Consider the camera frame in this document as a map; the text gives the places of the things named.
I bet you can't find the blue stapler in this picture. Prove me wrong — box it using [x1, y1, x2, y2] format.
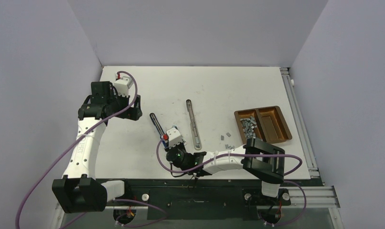
[149, 113, 168, 148]

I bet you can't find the silver black stapler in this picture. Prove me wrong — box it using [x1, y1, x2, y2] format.
[186, 99, 202, 150]

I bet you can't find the brown plastic divided tray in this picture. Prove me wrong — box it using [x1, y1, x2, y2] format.
[234, 106, 293, 144]

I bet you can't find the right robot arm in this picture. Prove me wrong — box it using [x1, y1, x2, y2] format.
[165, 138, 285, 204]

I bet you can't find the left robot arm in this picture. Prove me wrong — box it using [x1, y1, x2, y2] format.
[52, 77, 142, 213]

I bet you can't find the pile of grey staples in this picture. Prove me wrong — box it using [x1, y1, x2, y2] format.
[240, 116, 263, 140]

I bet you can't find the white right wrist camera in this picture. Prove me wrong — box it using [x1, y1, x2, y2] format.
[166, 126, 184, 148]

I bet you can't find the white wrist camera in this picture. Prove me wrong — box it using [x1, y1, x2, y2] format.
[113, 77, 134, 97]
[166, 126, 184, 148]

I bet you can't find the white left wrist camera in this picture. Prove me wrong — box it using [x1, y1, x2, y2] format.
[113, 77, 134, 97]

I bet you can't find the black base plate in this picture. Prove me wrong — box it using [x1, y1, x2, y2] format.
[106, 178, 299, 220]

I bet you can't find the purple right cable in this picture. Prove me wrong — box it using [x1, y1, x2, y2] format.
[156, 139, 307, 228]

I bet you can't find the purple cable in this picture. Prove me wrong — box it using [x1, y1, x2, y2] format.
[156, 139, 307, 228]
[15, 71, 168, 229]

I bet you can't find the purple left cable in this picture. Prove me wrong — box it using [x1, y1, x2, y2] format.
[15, 71, 168, 229]

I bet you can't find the aluminium frame rail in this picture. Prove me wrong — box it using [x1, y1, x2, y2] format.
[55, 67, 342, 210]

